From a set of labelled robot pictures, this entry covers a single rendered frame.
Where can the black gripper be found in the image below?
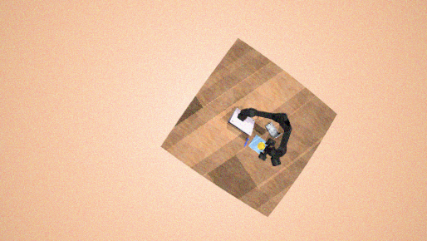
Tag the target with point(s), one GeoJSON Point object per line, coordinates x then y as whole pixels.
{"type": "Point", "coordinates": [270, 142]}

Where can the yellow plate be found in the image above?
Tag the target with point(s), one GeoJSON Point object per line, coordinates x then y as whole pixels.
{"type": "Point", "coordinates": [261, 145]}

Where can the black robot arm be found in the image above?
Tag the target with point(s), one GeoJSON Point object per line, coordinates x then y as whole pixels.
{"type": "Point", "coordinates": [283, 121]}

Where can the light blue square mat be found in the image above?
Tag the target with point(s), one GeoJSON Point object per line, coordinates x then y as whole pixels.
{"type": "Point", "coordinates": [254, 143]}

